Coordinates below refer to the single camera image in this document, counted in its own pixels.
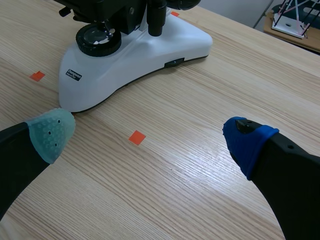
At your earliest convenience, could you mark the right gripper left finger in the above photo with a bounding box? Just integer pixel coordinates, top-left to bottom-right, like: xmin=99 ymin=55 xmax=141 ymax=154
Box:
xmin=0 ymin=107 xmax=77 ymax=222

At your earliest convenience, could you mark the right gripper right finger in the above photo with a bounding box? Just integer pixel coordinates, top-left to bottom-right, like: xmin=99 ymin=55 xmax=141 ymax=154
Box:
xmin=221 ymin=116 xmax=320 ymax=240

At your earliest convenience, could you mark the white and black microscope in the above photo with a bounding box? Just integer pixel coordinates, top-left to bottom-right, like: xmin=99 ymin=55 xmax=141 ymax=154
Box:
xmin=53 ymin=0 xmax=214 ymax=114

